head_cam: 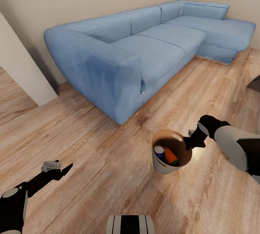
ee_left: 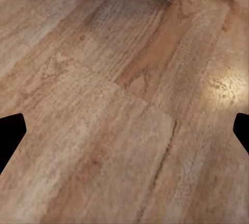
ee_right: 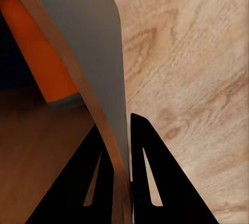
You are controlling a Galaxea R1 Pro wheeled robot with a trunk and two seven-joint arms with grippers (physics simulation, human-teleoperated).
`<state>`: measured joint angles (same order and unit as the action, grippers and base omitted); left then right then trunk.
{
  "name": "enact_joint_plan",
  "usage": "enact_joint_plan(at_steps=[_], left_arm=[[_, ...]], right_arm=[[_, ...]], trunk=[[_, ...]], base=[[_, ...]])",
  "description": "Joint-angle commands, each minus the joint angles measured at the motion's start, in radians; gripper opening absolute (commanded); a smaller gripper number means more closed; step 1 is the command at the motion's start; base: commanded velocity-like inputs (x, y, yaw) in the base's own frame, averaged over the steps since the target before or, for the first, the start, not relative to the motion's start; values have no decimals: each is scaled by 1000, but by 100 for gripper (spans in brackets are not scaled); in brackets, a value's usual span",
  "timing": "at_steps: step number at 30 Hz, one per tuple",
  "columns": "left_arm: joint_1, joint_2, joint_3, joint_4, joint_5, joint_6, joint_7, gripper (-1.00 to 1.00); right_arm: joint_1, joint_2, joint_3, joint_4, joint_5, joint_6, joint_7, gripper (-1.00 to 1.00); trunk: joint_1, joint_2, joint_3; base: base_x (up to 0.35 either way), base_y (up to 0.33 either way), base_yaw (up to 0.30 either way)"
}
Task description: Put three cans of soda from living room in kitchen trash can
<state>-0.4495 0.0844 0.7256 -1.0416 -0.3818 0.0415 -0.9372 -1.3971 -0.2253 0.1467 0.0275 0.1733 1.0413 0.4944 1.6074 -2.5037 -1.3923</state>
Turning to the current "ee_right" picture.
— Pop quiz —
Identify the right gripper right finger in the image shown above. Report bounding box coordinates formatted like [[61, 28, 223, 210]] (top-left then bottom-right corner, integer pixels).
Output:
[[130, 113, 219, 224]]

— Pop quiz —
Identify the can of soda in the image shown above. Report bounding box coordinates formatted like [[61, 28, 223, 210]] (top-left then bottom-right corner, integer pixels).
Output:
[[0, 0, 85, 110], [0, 21, 37, 92]]

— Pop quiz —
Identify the trash can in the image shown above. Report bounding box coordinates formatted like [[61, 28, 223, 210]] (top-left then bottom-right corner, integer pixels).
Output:
[[0, 0, 132, 224]]

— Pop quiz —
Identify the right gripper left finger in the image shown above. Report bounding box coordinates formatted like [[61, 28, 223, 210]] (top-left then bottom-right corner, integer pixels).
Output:
[[25, 124, 114, 224]]

